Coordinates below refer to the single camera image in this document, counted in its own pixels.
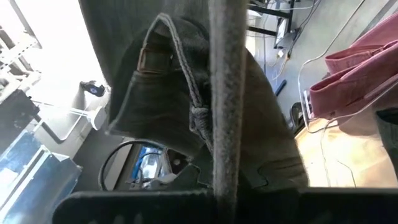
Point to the blue glass window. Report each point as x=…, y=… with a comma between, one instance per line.
x=31, y=186

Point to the olive grey baseball cap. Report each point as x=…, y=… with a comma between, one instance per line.
x=149, y=102

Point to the maroon baseball cap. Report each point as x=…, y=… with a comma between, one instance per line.
x=351, y=84

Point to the dark navy baseball cap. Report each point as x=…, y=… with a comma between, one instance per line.
x=390, y=140

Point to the clear plastic bin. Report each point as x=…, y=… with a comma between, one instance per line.
x=306, y=101

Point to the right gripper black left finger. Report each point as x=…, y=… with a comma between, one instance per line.
x=130, y=208

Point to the black metal table frame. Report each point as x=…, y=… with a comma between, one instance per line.
x=270, y=11

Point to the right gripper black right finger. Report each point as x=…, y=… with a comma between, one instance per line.
x=326, y=207

